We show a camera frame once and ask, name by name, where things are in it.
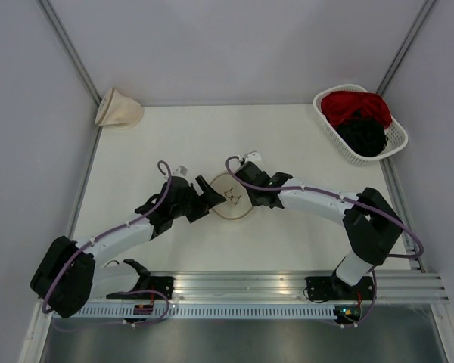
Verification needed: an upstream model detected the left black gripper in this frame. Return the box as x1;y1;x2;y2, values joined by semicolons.
172;175;225;223

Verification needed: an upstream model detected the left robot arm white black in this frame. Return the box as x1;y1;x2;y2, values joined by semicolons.
30;176;226;318

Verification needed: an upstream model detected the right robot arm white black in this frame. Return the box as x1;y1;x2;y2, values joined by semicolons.
234;161;402;299

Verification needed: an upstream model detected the red bra in basket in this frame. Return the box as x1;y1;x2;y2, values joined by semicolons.
321;91;392;129

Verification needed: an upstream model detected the black bra in basket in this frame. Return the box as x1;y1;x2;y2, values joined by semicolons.
336;110;387;157

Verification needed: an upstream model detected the white plastic laundry basket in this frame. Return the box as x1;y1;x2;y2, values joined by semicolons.
313;84;409;166

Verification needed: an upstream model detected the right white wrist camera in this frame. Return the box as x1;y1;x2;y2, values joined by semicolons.
241;151;263;165

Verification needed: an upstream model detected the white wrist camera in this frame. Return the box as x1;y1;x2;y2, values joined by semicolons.
172;166;188;178
241;151;263;165

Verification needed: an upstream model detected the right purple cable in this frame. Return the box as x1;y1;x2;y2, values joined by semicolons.
225;154;425;259

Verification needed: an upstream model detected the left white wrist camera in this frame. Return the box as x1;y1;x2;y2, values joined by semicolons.
172;166;188;178

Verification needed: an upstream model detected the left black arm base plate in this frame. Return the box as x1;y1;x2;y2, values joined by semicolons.
106;276;174;303

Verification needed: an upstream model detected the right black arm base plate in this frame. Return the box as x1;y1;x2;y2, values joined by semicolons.
306;275;375;302

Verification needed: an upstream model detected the white slotted cable duct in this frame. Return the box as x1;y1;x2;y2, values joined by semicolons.
74;302;335;320

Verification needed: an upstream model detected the aluminium mounting rail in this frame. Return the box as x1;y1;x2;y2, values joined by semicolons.
36;270;450;303

